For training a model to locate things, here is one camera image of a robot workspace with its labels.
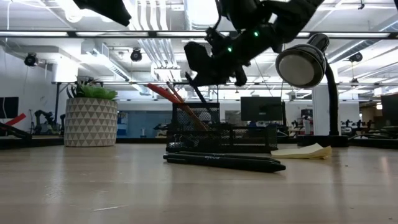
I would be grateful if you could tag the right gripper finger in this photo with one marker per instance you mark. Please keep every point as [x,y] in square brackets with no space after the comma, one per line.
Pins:
[241,76]
[202,65]

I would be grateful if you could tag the orange pencil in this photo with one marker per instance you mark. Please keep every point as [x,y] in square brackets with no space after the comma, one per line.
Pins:
[194,118]
[174,91]

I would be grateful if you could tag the yellow sticky note pad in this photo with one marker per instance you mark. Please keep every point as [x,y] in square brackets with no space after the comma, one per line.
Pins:
[304,152]

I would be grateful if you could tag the black lab robot arm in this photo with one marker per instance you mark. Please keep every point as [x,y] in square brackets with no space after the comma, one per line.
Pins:
[46,116]

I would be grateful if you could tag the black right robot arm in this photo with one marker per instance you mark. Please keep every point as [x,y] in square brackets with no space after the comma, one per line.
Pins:
[295,15]

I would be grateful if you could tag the black mesh desk organizer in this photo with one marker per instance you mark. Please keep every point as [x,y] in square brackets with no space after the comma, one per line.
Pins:
[236,138]

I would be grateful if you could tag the black computer monitor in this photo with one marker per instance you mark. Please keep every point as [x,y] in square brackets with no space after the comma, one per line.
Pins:
[261,109]
[390,109]

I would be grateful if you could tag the black ceiling spotlight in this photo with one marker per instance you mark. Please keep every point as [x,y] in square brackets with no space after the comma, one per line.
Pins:
[136,55]
[356,57]
[30,59]

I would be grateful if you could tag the black gooseneck desk lamp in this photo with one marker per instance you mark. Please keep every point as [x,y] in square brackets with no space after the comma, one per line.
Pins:
[298,67]

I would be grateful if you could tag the green succulent plant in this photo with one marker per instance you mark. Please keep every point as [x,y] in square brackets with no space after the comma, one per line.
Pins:
[96,91]

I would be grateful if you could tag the white triangle-pattern plant pot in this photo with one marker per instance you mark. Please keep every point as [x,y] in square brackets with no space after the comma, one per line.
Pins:
[90,123]

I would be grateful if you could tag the red bar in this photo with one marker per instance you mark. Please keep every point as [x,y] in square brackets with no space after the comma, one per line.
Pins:
[16,119]

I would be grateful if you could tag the black wall screen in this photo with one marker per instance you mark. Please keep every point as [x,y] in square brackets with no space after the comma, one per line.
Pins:
[9,107]

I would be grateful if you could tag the black table frame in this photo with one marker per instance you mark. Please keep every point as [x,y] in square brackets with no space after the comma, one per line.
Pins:
[31,142]

